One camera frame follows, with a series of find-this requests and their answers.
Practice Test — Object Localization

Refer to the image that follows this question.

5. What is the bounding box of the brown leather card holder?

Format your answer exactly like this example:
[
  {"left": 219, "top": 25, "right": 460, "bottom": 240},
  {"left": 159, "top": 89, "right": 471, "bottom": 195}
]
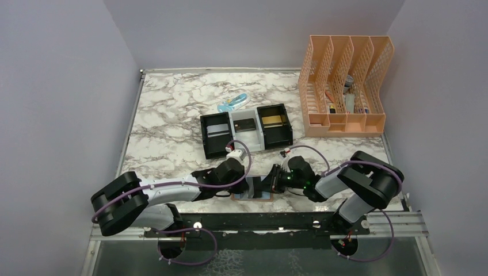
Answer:
[{"left": 231, "top": 175, "right": 273, "bottom": 202}]

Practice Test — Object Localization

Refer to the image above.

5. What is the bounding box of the peach plastic file organizer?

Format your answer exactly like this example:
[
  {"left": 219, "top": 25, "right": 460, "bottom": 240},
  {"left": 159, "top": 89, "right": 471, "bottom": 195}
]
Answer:
[{"left": 298, "top": 35, "right": 394, "bottom": 137}]

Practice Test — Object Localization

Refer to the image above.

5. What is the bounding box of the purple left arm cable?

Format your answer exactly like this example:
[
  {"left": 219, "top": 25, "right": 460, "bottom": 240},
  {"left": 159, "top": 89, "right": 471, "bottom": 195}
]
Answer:
[{"left": 91, "top": 140, "right": 253, "bottom": 224}]

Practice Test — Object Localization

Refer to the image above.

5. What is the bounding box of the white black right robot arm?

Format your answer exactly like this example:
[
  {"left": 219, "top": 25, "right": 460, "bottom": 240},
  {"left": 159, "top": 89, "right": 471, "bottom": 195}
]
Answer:
[{"left": 263, "top": 151, "right": 405, "bottom": 234}]

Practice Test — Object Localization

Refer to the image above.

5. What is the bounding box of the blue packaged tool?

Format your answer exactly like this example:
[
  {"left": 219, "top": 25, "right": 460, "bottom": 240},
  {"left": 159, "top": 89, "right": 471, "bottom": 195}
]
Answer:
[{"left": 217, "top": 93, "right": 250, "bottom": 113}]

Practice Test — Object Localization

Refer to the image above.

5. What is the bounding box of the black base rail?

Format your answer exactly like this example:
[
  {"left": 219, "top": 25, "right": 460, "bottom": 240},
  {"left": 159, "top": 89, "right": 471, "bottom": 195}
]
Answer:
[{"left": 144, "top": 204, "right": 371, "bottom": 242}]

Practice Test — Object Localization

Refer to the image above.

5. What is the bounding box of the black credit card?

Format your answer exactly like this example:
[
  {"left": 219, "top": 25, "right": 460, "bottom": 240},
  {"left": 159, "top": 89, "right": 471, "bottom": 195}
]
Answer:
[{"left": 233, "top": 118, "right": 256, "bottom": 133}]

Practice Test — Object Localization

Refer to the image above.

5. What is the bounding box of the grey staples box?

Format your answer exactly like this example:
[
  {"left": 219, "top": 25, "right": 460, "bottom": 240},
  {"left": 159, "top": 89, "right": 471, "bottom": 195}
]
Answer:
[{"left": 344, "top": 93, "right": 355, "bottom": 114}]

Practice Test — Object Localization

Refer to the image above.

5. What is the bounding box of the gold credit card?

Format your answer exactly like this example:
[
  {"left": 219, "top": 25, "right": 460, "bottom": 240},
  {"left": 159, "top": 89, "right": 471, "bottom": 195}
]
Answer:
[{"left": 261, "top": 115, "right": 284, "bottom": 128}]

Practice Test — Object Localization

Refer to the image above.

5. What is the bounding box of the silver credit card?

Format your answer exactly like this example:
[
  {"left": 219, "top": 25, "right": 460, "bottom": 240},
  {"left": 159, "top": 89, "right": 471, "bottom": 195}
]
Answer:
[{"left": 207, "top": 124, "right": 229, "bottom": 137}]

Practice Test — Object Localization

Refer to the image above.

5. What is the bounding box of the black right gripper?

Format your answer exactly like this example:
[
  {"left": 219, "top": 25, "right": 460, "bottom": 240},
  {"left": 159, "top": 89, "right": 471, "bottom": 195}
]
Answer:
[{"left": 255, "top": 163, "right": 305, "bottom": 193}]

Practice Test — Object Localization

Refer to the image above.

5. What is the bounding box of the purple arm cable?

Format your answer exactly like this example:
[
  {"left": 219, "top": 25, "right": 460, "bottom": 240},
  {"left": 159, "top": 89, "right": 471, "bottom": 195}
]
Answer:
[
  {"left": 91, "top": 140, "right": 253, "bottom": 224},
  {"left": 282, "top": 144, "right": 405, "bottom": 263}
]

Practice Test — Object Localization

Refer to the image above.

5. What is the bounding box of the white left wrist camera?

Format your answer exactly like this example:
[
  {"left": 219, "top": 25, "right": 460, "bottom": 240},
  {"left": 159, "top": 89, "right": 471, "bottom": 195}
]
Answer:
[{"left": 225, "top": 146, "right": 247, "bottom": 163}]

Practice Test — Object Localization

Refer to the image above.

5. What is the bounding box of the dark card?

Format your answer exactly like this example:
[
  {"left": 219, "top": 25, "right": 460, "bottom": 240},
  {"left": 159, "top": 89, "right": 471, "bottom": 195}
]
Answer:
[{"left": 246, "top": 177, "right": 272, "bottom": 200}]

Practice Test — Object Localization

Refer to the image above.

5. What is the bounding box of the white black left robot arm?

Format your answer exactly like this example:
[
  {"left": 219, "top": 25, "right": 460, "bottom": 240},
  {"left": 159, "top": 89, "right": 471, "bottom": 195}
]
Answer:
[{"left": 90, "top": 158, "right": 251, "bottom": 236}]

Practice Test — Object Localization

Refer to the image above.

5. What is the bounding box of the white tray bin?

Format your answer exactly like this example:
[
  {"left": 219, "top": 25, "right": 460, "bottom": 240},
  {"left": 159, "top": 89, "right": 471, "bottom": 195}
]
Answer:
[{"left": 228, "top": 108, "right": 265, "bottom": 152}]

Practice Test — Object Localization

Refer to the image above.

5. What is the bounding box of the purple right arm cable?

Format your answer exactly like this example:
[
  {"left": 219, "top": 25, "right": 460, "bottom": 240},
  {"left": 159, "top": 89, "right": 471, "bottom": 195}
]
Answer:
[{"left": 282, "top": 144, "right": 405, "bottom": 263}]

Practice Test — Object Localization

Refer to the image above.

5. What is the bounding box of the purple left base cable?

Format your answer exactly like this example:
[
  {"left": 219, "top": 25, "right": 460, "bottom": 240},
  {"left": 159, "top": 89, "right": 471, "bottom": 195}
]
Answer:
[{"left": 157, "top": 224, "right": 221, "bottom": 267}]

